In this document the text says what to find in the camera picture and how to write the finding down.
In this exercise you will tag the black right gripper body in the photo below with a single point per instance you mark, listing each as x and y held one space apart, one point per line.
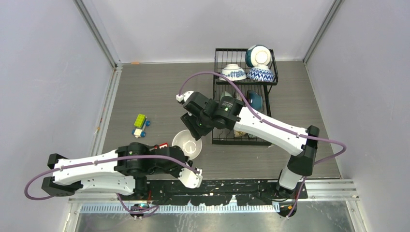
198 126

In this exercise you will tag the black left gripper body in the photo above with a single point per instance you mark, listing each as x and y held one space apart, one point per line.
174 171

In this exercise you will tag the beige bowl with flower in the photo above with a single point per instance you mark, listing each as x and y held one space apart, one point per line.
238 134

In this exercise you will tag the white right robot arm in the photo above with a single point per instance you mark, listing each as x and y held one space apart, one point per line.
234 114

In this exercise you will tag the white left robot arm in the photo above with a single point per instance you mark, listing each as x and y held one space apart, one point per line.
123 171

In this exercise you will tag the red white toy block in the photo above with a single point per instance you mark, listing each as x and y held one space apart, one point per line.
161 146

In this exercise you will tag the light green bowl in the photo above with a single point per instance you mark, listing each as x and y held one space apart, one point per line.
225 94

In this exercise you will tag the white blue floral bowl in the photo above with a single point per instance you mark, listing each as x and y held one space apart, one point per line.
233 72

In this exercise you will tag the toy truck with green block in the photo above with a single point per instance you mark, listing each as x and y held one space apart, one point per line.
140 124

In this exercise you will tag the dark blue glazed bowl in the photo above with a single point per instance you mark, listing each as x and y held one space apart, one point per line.
255 100

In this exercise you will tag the blue white zigzag bowl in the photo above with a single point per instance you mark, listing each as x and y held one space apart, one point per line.
261 73

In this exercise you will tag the teal bowl white base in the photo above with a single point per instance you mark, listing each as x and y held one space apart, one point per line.
257 55

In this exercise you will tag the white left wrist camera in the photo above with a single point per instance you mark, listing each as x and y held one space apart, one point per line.
190 179

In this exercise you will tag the black wire dish rack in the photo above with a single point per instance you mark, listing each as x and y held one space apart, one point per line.
224 56

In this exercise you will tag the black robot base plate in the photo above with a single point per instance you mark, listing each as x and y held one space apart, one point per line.
213 192

